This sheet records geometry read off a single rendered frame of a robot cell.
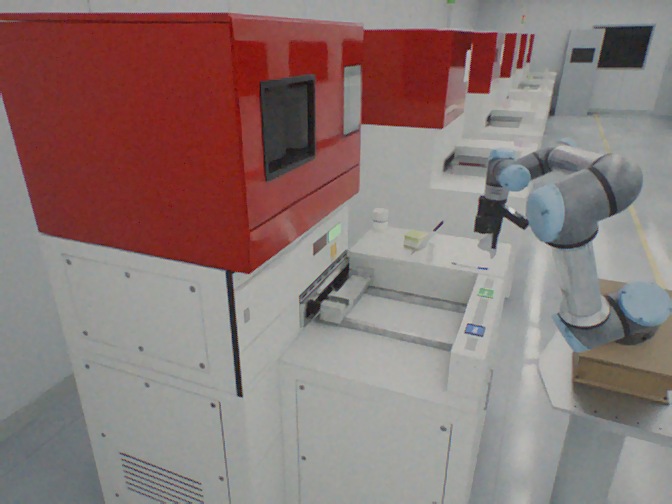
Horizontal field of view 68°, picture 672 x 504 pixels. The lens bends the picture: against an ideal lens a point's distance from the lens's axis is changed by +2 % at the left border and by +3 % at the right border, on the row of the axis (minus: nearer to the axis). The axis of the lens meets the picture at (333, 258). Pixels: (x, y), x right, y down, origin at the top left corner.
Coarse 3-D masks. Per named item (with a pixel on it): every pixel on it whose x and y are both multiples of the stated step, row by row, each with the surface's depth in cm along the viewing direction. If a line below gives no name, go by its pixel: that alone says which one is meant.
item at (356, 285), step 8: (352, 280) 198; (360, 280) 198; (368, 280) 198; (344, 288) 192; (352, 288) 192; (360, 288) 192; (352, 296) 186; (360, 296) 191; (352, 304) 183; (320, 312) 175; (344, 312) 176; (328, 320) 175; (336, 320) 173
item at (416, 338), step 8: (320, 320) 181; (344, 320) 176; (352, 320) 176; (360, 320) 176; (360, 328) 175; (368, 328) 173; (376, 328) 172; (384, 328) 171; (392, 328) 171; (392, 336) 171; (400, 336) 169; (408, 336) 168; (416, 336) 167; (424, 336) 167; (432, 336) 166; (424, 344) 167; (432, 344) 166; (440, 344) 164; (448, 344) 163
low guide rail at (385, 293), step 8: (368, 288) 199; (376, 288) 198; (384, 296) 198; (392, 296) 196; (400, 296) 195; (408, 296) 193; (416, 296) 192; (424, 304) 192; (432, 304) 190; (440, 304) 189; (448, 304) 188; (456, 304) 187; (464, 304) 187; (464, 312) 186
